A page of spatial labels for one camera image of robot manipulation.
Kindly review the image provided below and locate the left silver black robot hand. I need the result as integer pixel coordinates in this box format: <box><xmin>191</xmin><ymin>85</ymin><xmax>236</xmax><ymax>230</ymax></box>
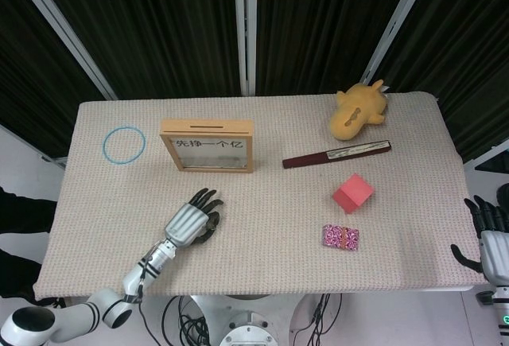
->
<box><xmin>162</xmin><ymin>188</ymin><xmax>226</xmax><ymax>248</ymax></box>

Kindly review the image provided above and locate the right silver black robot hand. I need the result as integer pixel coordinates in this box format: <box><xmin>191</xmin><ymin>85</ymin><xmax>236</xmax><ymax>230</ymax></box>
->
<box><xmin>449</xmin><ymin>185</ymin><xmax>509</xmax><ymax>286</ymax></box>

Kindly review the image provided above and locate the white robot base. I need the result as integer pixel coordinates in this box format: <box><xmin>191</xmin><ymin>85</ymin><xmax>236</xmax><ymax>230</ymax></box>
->
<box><xmin>190</xmin><ymin>293</ymin><xmax>319</xmax><ymax>346</ymax></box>

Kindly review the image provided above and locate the wooden frame coin bank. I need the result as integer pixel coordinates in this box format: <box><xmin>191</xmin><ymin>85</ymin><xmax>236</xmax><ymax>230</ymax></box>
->
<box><xmin>160</xmin><ymin>118</ymin><xmax>255</xmax><ymax>175</ymax></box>

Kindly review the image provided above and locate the beige woven tablecloth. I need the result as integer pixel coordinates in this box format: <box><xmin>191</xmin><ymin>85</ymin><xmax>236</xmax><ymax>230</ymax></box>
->
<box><xmin>34</xmin><ymin>91</ymin><xmax>492</xmax><ymax>301</ymax></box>

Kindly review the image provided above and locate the dark red folding fan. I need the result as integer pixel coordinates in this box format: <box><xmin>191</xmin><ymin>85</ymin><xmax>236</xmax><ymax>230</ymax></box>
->
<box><xmin>282</xmin><ymin>138</ymin><xmax>394</xmax><ymax>170</ymax></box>

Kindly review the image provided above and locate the pink patterned card deck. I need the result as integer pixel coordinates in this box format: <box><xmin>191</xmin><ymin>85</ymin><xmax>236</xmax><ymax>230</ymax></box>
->
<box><xmin>321</xmin><ymin>224</ymin><xmax>362</xmax><ymax>251</ymax></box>

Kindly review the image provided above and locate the black and white sneaker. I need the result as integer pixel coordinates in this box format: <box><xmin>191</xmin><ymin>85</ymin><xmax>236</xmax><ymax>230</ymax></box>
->
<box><xmin>37</xmin><ymin>296</ymin><xmax>67</xmax><ymax>310</ymax></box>

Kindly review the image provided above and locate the pink foam cube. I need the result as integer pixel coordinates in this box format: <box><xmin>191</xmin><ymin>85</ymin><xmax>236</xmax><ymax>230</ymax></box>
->
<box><xmin>332</xmin><ymin>174</ymin><xmax>375</xmax><ymax>216</ymax></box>

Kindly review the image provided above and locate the black trouser leg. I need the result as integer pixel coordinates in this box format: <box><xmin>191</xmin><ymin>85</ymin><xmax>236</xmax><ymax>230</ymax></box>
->
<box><xmin>0</xmin><ymin>247</ymin><xmax>43</xmax><ymax>300</ymax></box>
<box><xmin>0</xmin><ymin>185</ymin><xmax>60</xmax><ymax>236</ymax></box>

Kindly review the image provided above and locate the yellow plush toy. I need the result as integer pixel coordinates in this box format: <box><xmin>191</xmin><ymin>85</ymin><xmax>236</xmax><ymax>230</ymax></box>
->
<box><xmin>328</xmin><ymin>78</ymin><xmax>390</xmax><ymax>142</ymax></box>

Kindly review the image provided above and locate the black pleated curtain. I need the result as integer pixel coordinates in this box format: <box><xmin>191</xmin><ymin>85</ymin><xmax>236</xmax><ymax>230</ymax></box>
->
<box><xmin>256</xmin><ymin>0</ymin><xmax>418</xmax><ymax>95</ymax></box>
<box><xmin>29</xmin><ymin>0</ymin><xmax>244</xmax><ymax>99</ymax></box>
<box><xmin>377</xmin><ymin>0</ymin><xmax>509</xmax><ymax>163</ymax></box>
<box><xmin>0</xmin><ymin>0</ymin><xmax>112</xmax><ymax>160</ymax></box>

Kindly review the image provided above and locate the black floor cable bundle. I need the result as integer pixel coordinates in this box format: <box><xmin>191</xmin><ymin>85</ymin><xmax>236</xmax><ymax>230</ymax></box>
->
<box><xmin>163</xmin><ymin>294</ymin><xmax>214</xmax><ymax>346</ymax></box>
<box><xmin>288</xmin><ymin>293</ymin><xmax>344</xmax><ymax>346</ymax></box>

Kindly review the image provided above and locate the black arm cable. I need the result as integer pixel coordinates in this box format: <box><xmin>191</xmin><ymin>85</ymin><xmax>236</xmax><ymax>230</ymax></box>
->
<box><xmin>134</xmin><ymin>256</ymin><xmax>157</xmax><ymax>346</ymax></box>

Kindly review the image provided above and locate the blue rubber band ring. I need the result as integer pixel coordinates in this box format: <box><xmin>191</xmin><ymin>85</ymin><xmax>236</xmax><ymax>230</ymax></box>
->
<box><xmin>102</xmin><ymin>125</ymin><xmax>147</xmax><ymax>165</ymax></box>

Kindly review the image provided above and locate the grey metal frame post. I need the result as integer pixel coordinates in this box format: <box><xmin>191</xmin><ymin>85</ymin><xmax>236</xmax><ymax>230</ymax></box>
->
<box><xmin>362</xmin><ymin>0</ymin><xmax>438</xmax><ymax>88</ymax></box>
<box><xmin>7</xmin><ymin>0</ymin><xmax>119</xmax><ymax>100</ymax></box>
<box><xmin>232</xmin><ymin>0</ymin><xmax>258</xmax><ymax>96</ymax></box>

